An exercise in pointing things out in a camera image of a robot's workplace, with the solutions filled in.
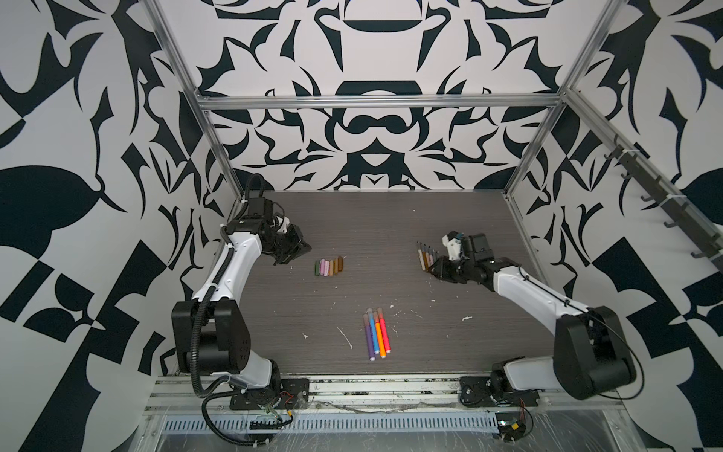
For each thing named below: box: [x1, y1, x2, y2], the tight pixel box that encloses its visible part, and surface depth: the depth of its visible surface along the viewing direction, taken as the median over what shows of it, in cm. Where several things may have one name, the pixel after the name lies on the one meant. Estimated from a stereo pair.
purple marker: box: [363, 313, 376, 362], surface depth 85 cm
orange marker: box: [372, 310, 386, 359], surface depth 85 cm
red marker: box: [377, 306, 392, 354], surface depth 86 cm
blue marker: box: [366, 307, 380, 355], surface depth 86 cm
